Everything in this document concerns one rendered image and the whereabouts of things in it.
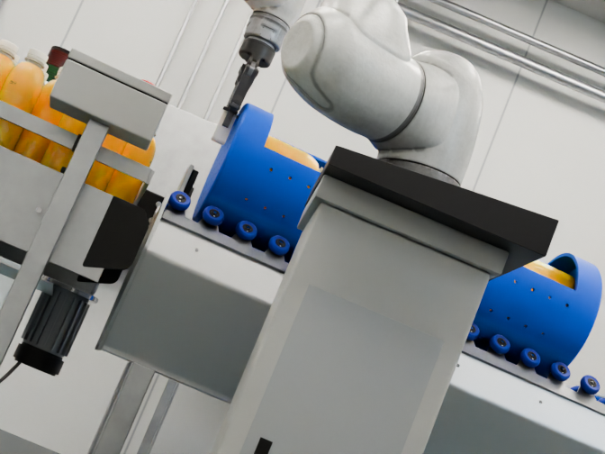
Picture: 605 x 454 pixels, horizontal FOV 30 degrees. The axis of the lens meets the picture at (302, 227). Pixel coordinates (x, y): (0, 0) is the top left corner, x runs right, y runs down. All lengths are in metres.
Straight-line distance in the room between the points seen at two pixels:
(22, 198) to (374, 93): 0.73
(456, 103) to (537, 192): 4.27
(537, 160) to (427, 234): 4.45
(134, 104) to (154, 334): 0.49
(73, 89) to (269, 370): 0.67
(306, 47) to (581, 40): 4.76
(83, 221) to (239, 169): 0.35
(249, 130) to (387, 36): 0.58
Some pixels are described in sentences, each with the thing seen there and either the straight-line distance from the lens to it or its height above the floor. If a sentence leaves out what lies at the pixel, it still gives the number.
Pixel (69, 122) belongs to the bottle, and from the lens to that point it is 2.24.
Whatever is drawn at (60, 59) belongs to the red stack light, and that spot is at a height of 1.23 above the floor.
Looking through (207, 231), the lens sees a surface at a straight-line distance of 2.31.
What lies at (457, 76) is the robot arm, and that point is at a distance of 1.95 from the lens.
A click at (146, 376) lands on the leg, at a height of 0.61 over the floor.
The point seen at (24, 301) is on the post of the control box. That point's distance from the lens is 2.08.
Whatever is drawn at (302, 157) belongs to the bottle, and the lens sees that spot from 2.46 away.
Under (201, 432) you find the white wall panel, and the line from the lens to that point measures 5.79.
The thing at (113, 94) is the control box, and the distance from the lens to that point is 2.10.
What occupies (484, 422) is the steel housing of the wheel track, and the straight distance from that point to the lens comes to 2.44.
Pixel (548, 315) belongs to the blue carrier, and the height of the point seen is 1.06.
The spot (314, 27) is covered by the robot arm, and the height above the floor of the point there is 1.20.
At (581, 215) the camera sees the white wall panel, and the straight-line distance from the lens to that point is 6.24.
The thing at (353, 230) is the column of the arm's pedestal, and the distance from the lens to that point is 1.78.
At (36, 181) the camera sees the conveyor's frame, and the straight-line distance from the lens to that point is 2.18.
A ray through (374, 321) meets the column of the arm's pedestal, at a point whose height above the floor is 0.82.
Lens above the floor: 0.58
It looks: 11 degrees up
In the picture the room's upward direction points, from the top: 23 degrees clockwise
